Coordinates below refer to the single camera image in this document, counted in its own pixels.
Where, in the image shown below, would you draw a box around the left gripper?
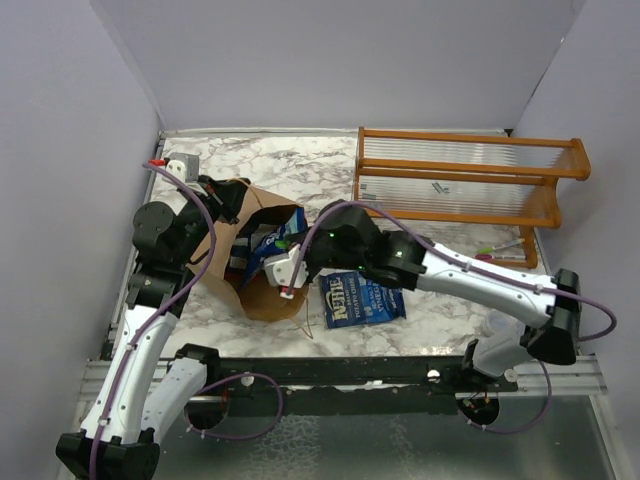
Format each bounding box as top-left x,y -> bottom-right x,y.
174,174 -> 250,266

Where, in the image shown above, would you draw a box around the brown paper bag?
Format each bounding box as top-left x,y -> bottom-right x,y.
189,184 -> 308,323

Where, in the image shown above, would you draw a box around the blue snack bag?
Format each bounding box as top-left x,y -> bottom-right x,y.
241,207 -> 308,288

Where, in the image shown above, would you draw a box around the Kettle sea salt vinegar chips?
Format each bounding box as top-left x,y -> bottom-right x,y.
320,272 -> 406,329

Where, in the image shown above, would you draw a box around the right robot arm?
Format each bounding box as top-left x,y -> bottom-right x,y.
301,201 -> 580,391

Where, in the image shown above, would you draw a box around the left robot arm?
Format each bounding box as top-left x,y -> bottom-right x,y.
56,175 -> 251,479

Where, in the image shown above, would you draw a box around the staple strip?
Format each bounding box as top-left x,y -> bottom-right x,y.
432,182 -> 449,194
358,183 -> 384,209

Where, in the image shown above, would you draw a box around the green marker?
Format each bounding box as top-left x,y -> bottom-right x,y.
477,237 -> 525,254

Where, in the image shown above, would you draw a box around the pink marker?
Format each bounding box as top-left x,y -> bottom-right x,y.
474,252 -> 527,262

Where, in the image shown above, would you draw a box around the wooden shelf rack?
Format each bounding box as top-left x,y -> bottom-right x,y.
354,127 -> 591,269

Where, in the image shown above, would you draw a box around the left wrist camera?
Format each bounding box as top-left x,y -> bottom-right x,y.
165,153 -> 200,184

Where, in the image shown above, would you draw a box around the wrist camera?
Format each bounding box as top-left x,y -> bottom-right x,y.
263,244 -> 308,300
165,153 -> 200,184

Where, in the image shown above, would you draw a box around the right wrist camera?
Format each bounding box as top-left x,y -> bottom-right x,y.
263,244 -> 308,300

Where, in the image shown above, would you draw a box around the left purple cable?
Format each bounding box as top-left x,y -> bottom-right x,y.
89,159 -> 285,480

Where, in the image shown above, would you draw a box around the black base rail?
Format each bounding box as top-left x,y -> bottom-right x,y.
175,344 -> 517,420

